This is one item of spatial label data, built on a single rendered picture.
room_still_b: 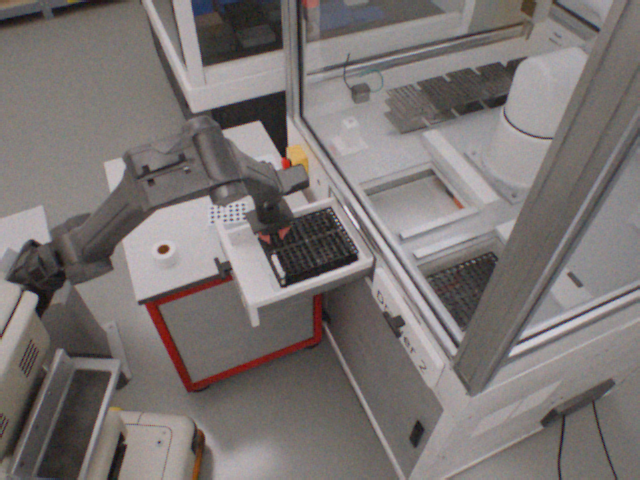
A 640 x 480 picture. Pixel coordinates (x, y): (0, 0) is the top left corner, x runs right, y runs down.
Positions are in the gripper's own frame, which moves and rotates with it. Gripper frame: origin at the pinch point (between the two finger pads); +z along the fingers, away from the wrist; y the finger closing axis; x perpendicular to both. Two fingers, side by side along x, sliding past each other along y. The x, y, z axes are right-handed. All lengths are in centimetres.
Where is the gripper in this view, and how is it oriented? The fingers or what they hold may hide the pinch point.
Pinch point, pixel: (274, 238)
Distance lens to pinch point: 124.4
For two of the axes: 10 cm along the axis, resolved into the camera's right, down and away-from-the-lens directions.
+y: 9.1, -3.7, 2.0
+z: 0.7, 6.0, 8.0
